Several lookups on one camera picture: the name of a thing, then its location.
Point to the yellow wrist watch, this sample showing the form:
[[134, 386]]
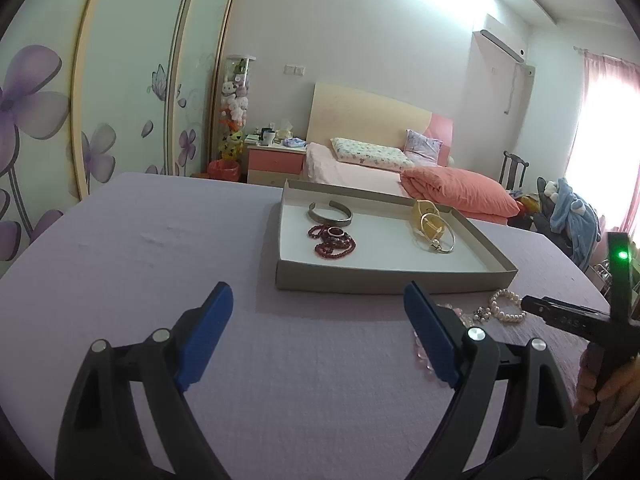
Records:
[[422, 210]]

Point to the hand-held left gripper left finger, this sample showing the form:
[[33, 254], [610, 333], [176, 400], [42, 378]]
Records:
[[205, 340]]

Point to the tissue box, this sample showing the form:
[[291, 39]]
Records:
[[284, 131]]

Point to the cream pink headboard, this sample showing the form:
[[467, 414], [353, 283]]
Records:
[[365, 115]]

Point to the small white plush toy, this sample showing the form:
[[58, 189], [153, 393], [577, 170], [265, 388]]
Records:
[[551, 187]]

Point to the red waste basket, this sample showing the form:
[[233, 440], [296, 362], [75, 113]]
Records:
[[223, 170]]

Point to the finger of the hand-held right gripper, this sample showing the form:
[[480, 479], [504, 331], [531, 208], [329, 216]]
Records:
[[565, 316]]

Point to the lilac patterned pillow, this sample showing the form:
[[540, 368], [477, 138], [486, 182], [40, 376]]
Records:
[[425, 146]]

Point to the colourful toys pile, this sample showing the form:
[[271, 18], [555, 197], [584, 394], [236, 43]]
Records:
[[529, 205]]

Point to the clear plush toy tube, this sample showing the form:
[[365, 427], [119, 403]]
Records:
[[236, 95]]

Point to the orange duvet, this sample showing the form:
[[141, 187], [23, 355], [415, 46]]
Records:
[[460, 190]]

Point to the dark wooden chair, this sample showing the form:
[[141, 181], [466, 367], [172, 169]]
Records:
[[512, 170]]

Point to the bed with pink sheet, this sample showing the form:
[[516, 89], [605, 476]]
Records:
[[340, 175]]

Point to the wide silver cuff bangle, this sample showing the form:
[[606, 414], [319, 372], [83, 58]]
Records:
[[330, 219]]

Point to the white wall switch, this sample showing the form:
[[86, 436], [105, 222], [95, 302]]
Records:
[[294, 70]]

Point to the grey office chair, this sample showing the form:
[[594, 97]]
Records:
[[545, 210]]

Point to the white air conditioner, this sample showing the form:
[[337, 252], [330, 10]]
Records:
[[500, 40]]

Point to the light blue cloth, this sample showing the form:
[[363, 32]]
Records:
[[295, 142]]

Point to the person's right hand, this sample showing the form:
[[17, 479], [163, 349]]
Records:
[[625, 385]]

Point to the glass floral wardrobe door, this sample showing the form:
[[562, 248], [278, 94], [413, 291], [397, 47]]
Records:
[[135, 85], [205, 60], [45, 160]]

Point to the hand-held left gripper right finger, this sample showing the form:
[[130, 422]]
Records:
[[432, 335]]

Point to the white mug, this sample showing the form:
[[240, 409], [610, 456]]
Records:
[[269, 137]]

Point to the thin silver bangle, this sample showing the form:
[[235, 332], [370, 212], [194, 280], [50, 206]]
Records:
[[451, 245]]

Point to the pink white nightstand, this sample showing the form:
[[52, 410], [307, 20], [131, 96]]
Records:
[[275, 165]]

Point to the white floral pillow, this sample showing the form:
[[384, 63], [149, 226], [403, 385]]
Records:
[[370, 154]]

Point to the grey cardboard tray box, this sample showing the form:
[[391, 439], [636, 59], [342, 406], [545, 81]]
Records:
[[350, 280]]

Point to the yellow plush toy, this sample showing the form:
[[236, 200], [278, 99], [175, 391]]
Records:
[[232, 145]]

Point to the air conditioner pipe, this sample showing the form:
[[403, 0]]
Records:
[[512, 90]]

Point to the blue plush garment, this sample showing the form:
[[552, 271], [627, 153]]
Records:
[[575, 220]]

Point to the pink curtain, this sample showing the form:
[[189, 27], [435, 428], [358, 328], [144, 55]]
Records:
[[605, 135]]

